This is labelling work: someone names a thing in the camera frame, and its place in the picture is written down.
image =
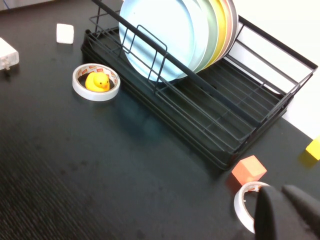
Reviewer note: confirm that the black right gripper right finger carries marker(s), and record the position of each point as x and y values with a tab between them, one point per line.
310	210

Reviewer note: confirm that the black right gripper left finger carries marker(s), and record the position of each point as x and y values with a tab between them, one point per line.
272	217

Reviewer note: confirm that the light blue plate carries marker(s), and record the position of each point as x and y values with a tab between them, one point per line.
160	37

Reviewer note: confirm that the yellow plate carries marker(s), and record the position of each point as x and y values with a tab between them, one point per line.
221	27

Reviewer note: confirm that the green plate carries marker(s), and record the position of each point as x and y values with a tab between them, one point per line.
212	30

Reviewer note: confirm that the pink plate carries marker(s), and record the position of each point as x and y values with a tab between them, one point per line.
228	25

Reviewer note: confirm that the grey plate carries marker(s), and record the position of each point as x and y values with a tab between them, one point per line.
235	22

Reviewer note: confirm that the white tape roll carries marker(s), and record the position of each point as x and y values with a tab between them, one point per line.
238	207
92	96

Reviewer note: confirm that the orange foam cube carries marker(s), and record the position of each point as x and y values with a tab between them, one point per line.
248	170

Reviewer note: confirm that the yellow foam cube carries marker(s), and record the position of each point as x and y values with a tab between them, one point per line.
314	148

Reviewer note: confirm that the yellow rubber duck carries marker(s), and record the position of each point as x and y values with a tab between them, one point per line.
96	82

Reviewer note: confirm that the white foam cube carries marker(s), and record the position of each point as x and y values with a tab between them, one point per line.
65	33

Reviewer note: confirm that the white power adapter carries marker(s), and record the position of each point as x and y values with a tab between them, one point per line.
8	55

